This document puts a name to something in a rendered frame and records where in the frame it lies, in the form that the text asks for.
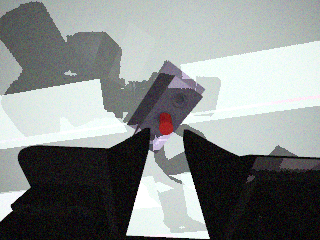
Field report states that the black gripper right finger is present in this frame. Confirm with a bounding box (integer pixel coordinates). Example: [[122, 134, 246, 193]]
[[183, 129, 320, 240]]

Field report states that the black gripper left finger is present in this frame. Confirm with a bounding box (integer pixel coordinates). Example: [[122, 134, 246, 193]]
[[18, 128, 150, 235]]

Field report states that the red peg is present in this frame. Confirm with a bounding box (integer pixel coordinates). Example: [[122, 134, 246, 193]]
[[159, 113, 173, 135]]

